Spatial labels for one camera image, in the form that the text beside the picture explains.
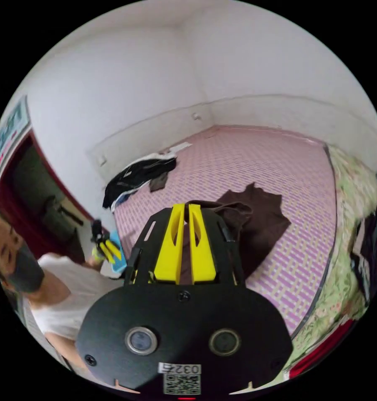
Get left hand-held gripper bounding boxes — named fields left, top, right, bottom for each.
left=91, top=219, right=122, bottom=264

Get bed with pink woven mat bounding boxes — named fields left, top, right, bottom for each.
left=106, top=124, right=377, bottom=373

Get light blue plastic item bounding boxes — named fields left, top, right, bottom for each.
left=109, top=230, right=128, bottom=274

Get dark doorway with red frame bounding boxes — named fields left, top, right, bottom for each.
left=0, top=130, right=96, bottom=267

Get pile of clothes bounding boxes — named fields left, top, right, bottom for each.
left=101, top=152, right=178, bottom=211

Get person's body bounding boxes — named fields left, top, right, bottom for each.
left=0, top=212, right=124, bottom=376

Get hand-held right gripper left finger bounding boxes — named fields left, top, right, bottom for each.
left=153, top=203, right=186, bottom=281

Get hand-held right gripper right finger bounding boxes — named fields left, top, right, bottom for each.
left=188, top=203, right=217, bottom=282

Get brown long-sleeve shirt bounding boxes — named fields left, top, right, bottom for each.
left=179, top=182, right=292, bottom=284

